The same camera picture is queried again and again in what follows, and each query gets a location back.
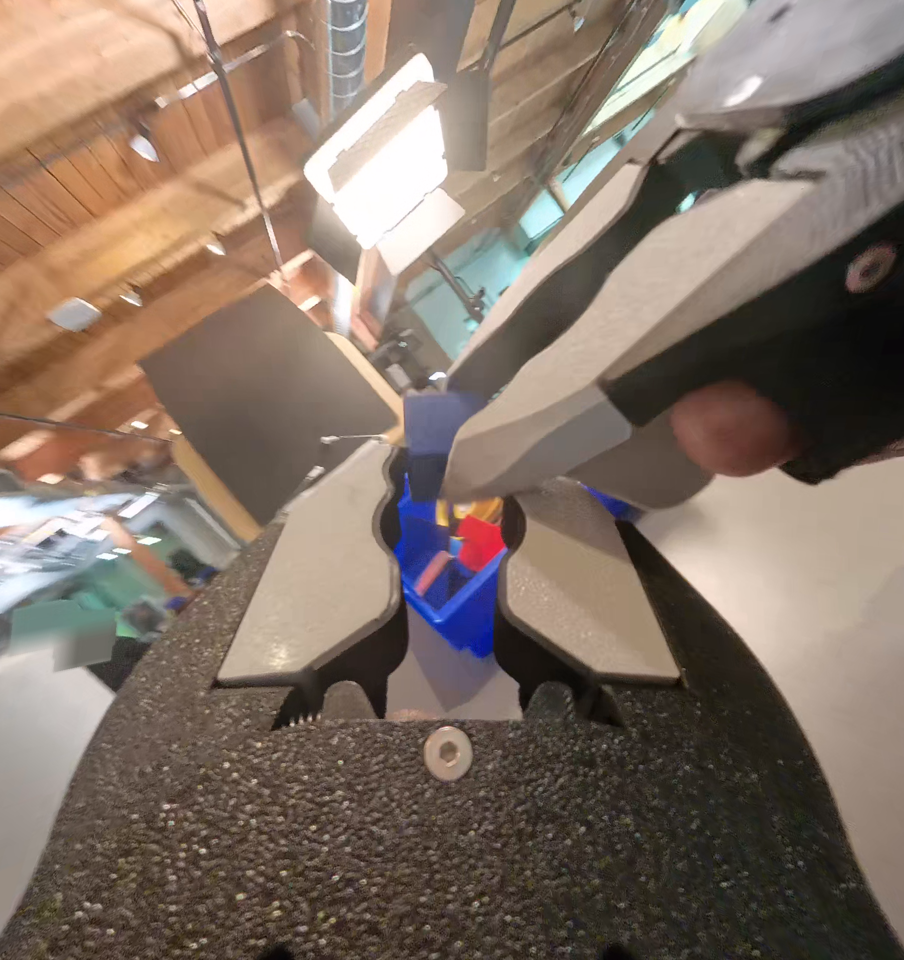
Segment person's right hand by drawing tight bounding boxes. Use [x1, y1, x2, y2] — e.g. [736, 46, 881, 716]
[668, 379, 904, 479]

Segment large blue storage bin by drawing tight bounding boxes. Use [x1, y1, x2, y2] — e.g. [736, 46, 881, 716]
[393, 480, 645, 663]

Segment black wood-edged panel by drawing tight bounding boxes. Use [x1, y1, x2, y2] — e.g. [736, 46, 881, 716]
[137, 282, 408, 544]

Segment dark blue wooden block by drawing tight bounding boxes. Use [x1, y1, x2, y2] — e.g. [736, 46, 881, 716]
[402, 388, 488, 505]

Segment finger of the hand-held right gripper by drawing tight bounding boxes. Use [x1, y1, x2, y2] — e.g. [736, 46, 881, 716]
[443, 177, 825, 505]
[447, 160, 654, 402]

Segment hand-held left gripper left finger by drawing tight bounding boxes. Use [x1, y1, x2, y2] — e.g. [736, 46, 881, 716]
[215, 441, 411, 727]

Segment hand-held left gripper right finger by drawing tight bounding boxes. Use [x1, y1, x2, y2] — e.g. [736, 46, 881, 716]
[493, 478, 683, 708]

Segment studio light panel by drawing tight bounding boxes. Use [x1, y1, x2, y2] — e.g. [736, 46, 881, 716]
[302, 51, 492, 280]

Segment silver ventilation duct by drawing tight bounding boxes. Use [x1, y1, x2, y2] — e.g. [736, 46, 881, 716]
[323, 0, 372, 115]

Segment hollow red plastic block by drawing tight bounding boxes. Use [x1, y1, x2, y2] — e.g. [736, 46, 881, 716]
[455, 515, 508, 573]

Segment red and white marker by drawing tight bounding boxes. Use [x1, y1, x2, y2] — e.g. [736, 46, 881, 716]
[413, 549, 454, 599]

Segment grey ceiling conduit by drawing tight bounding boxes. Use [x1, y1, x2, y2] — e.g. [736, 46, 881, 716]
[191, 0, 289, 280]

